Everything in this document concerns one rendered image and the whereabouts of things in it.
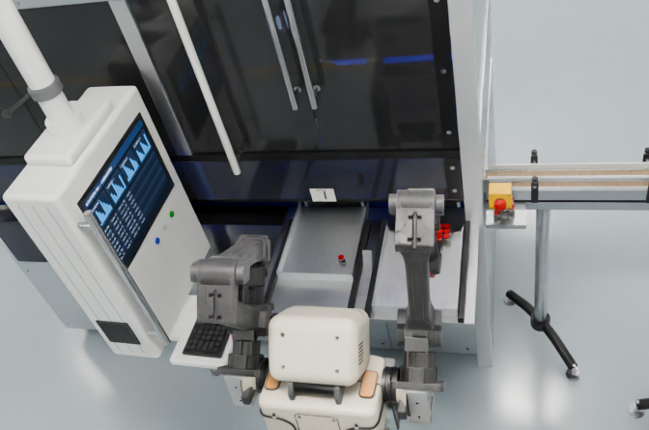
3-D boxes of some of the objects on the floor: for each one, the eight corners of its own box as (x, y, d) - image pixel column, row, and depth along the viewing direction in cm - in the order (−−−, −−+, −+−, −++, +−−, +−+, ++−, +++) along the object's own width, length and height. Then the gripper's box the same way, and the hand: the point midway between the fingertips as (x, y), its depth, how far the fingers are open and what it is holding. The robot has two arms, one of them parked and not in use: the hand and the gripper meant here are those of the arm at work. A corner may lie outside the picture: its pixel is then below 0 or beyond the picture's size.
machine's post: (478, 353, 291) (436, -169, 151) (493, 354, 289) (464, -173, 150) (477, 366, 286) (434, -158, 147) (492, 367, 284) (462, -163, 145)
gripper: (414, 226, 184) (421, 262, 194) (410, 255, 177) (417, 291, 187) (439, 226, 182) (445, 263, 192) (437, 255, 175) (442, 292, 185)
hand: (431, 274), depth 189 cm, fingers closed
